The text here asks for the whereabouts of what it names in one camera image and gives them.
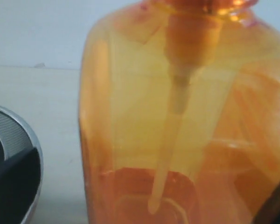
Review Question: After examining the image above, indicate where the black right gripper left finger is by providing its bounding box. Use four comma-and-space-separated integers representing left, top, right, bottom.
0, 148, 40, 224

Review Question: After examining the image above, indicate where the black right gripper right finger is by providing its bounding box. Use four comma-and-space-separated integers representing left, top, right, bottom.
254, 183, 280, 224

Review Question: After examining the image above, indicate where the large steel mesh strainer bowl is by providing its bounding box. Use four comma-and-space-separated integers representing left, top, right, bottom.
0, 106, 43, 224

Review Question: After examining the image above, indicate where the orange pump soap bottle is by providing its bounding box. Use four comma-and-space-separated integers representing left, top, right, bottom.
78, 0, 280, 224

